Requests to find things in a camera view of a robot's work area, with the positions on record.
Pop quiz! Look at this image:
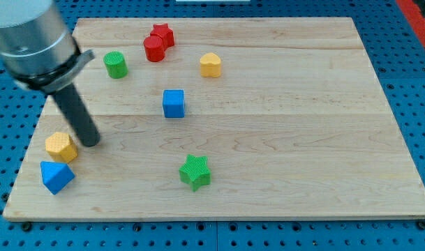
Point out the red cylinder block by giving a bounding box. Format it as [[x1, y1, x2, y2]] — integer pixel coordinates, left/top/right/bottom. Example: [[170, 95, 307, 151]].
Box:
[[143, 36, 165, 62]]

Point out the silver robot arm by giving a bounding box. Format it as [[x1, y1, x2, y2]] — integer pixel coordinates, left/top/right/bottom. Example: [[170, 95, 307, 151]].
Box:
[[0, 0, 100, 146]]

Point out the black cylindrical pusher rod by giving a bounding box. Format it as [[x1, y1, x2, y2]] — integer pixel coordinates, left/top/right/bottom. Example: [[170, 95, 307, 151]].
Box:
[[52, 83, 100, 147]]

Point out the wooden board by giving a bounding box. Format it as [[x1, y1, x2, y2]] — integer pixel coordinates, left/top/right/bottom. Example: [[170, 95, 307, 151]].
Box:
[[3, 17, 425, 222]]

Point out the blue triangle block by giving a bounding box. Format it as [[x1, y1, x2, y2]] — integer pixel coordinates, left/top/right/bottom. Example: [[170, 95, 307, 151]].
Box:
[[40, 161, 75, 195]]

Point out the yellow hexagon block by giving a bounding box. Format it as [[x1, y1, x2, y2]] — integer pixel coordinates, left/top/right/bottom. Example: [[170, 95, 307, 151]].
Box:
[[45, 132, 78, 163]]

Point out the green star block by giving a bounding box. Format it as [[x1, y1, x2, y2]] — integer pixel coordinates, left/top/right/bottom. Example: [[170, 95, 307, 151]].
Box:
[[179, 154, 211, 192]]

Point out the green cylinder block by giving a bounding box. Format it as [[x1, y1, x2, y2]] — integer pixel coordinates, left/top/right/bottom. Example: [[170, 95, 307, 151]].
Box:
[[103, 51, 128, 79]]

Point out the red star block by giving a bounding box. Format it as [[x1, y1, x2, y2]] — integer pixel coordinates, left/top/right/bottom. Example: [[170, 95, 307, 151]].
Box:
[[150, 23, 174, 50]]

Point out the blue cube block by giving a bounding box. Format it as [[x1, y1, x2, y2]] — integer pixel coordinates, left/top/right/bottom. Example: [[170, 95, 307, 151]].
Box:
[[163, 89, 185, 118]]

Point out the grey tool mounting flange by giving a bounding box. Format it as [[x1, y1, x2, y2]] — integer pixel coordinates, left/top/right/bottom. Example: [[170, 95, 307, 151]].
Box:
[[13, 50, 95, 94]]

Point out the yellow heart block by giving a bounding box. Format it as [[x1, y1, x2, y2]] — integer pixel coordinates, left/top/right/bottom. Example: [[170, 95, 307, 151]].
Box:
[[200, 52, 221, 77]]

